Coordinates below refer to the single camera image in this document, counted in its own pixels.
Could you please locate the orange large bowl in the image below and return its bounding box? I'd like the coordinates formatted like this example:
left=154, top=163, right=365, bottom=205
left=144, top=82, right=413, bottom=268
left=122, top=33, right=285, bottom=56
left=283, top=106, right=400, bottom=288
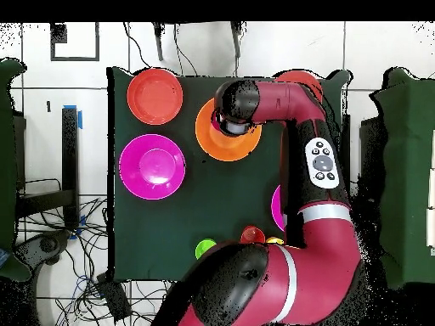
left=195, top=97, right=263, bottom=163

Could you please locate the red shallow bowl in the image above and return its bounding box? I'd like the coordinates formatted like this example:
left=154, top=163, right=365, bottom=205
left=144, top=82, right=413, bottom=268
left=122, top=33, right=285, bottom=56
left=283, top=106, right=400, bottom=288
left=273, top=70, right=325, bottom=104
left=126, top=67, right=184, bottom=126

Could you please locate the dark green tablecloth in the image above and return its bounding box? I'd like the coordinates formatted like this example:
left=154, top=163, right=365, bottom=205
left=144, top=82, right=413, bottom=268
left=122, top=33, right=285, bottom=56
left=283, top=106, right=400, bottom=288
left=106, top=65, right=353, bottom=286

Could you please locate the red-orange plastic cup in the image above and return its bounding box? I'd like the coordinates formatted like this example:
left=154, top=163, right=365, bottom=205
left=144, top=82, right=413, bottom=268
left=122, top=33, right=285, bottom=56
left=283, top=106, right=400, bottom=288
left=240, top=225, right=267, bottom=245

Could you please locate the pink large bowl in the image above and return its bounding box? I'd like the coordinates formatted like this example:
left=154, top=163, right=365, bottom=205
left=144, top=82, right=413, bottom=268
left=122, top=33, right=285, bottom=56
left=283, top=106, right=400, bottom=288
left=118, top=133, right=187, bottom=201
left=270, top=184, right=285, bottom=233

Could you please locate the green plastic cup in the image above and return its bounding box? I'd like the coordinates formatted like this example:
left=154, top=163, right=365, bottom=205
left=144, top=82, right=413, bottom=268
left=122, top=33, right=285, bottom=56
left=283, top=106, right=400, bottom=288
left=194, top=238, right=218, bottom=261

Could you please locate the black stand leg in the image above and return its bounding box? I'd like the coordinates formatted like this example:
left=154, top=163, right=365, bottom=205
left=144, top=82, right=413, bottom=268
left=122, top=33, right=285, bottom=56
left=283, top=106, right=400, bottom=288
left=151, top=21, right=165, bottom=62
left=230, top=21, right=243, bottom=59

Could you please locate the blue tape strip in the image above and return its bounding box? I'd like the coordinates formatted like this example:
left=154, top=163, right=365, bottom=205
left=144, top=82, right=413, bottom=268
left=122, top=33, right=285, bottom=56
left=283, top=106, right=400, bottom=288
left=63, top=104, right=83, bottom=130

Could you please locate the black power box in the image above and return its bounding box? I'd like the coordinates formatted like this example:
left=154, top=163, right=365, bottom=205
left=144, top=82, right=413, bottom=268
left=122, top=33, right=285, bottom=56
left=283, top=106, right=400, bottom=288
left=95, top=272, right=133, bottom=323

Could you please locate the green cloth covered table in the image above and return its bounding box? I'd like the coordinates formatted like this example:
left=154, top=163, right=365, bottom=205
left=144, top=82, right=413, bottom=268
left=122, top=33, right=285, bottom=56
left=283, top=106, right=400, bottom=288
left=0, top=57, right=33, bottom=283
left=369, top=66, right=435, bottom=289

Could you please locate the black cable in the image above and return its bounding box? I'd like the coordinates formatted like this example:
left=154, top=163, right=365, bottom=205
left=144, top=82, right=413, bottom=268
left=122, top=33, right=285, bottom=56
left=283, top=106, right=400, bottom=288
left=122, top=21, right=159, bottom=76

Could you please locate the tangle of black cables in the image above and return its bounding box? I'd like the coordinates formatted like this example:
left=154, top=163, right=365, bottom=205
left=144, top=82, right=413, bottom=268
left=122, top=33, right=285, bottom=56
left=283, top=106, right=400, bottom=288
left=16, top=177, right=171, bottom=326

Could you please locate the black frame stand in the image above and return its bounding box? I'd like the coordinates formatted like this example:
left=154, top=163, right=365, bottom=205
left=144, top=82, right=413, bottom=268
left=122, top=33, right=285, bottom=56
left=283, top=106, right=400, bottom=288
left=14, top=106, right=81, bottom=232

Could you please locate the black pedestal foot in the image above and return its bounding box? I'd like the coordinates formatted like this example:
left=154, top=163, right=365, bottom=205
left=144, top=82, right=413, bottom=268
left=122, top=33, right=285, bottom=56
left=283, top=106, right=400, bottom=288
left=14, top=229, right=73, bottom=267

